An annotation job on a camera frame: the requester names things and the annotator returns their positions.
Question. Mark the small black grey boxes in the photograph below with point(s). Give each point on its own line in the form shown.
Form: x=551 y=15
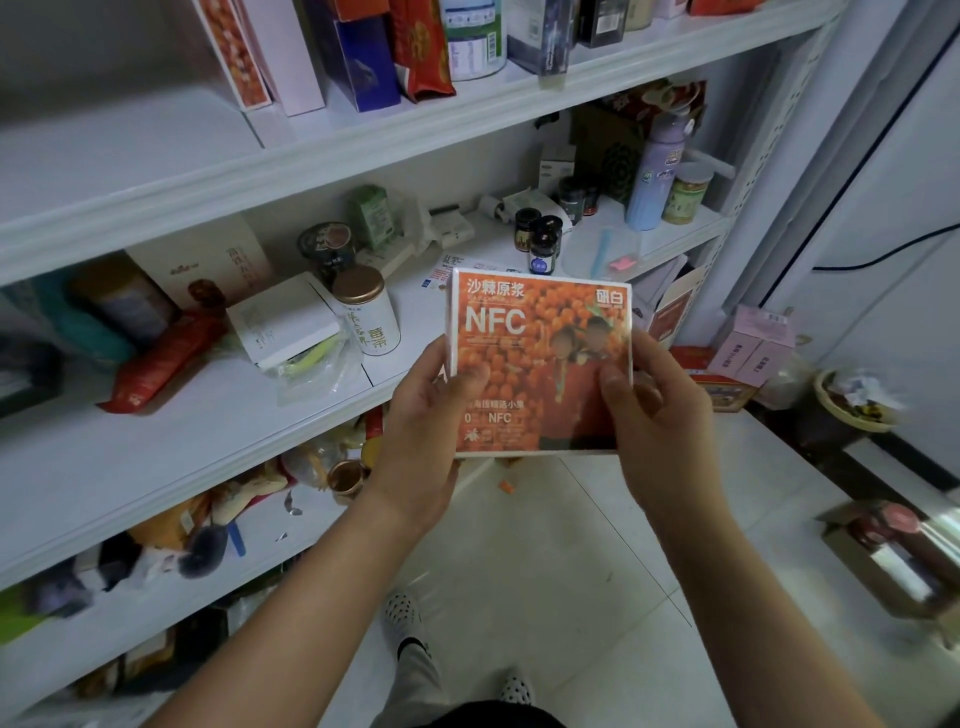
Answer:
x=27 y=375

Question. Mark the white box brown print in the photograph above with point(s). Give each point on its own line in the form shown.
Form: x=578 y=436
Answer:
x=203 y=258

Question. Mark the dark jar with lid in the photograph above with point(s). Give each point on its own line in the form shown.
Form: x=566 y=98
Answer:
x=327 y=248

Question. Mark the white tub green label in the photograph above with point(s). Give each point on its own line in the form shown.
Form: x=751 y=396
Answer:
x=473 y=38

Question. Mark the lavender bottle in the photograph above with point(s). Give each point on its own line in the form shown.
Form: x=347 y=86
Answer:
x=656 y=173

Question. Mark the person's right forearm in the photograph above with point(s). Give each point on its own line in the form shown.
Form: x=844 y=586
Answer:
x=765 y=623

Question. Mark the pink blossom box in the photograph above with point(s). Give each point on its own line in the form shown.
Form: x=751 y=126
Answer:
x=285 y=53

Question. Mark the white flat box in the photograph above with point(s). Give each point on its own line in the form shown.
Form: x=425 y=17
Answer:
x=285 y=318

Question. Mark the red pouch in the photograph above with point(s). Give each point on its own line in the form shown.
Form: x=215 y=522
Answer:
x=162 y=363

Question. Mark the small dark bottle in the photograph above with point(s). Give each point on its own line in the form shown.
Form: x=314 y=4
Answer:
x=545 y=248
x=525 y=230

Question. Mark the person's left hand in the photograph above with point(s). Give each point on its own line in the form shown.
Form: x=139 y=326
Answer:
x=413 y=465

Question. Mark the brown cardboard box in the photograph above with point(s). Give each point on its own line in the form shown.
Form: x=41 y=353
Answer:
x=848 y=563

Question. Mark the red patterned bag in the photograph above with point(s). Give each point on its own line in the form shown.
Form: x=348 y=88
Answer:
x=728 y=6

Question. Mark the person's right hand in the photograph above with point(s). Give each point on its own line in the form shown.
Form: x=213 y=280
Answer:
x=675 y=450

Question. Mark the person's grey trousers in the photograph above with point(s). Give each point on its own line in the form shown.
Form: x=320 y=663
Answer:
x=413 y=690

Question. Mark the red canister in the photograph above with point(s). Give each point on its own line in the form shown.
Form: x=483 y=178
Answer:
x=888 y=521

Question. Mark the colourful flat box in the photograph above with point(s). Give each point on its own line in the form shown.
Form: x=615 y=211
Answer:
x=720 y=393

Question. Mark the teal pouch bag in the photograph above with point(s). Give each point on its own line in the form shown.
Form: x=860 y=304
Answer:
x=60 y=323

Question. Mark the small green jar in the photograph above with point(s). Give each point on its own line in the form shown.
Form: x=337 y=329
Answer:
x=687 y=195

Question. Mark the white colourful sticker sheet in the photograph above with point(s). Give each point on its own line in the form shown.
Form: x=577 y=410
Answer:
x=432 y=275

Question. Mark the dark red foil pouches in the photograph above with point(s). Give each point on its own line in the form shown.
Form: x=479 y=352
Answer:
x=360 y=60

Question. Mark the person's black clothing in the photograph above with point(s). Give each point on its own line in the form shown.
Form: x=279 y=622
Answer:
x=495 y=716

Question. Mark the waste basket with rubbish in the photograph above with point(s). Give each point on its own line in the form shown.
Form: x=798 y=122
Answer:
x=855 y=402

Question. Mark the red box white edge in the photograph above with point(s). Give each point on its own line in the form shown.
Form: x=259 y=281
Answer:
x=233 y=53
x=525 y=360

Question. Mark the small green pack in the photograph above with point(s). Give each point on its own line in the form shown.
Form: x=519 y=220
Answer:
x=375 y=218

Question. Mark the yellow bottle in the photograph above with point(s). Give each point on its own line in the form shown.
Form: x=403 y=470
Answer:
x=128 y=300

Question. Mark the person's left forearm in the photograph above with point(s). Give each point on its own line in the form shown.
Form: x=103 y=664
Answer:
x=293 y=623

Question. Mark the pink carton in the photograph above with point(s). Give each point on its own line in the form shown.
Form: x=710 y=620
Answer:
x=750 y=345

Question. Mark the white metal shelving unit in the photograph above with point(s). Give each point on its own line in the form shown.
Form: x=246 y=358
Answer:
x=120 y=165

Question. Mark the person's white shoe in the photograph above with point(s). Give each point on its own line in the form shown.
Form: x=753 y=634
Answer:
x=516 y=687
x=399 y=611

